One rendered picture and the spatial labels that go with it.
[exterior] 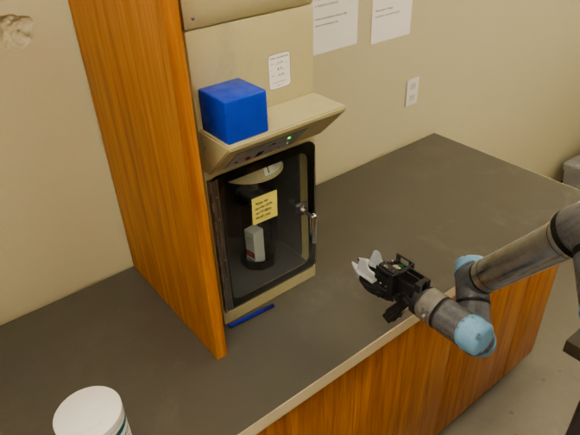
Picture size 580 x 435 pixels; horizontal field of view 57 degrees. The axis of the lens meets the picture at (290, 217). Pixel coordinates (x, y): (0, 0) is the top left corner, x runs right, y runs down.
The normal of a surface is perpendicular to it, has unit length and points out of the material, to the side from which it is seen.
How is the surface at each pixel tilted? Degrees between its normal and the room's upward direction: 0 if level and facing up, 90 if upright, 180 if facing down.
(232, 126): 90
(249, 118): 90
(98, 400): 0
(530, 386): 0
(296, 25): 90
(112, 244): 90
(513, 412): 0
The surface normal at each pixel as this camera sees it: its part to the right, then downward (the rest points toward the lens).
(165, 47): -0.78, 0.37
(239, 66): 0.62, 0.42
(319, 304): -0.04, -0.83
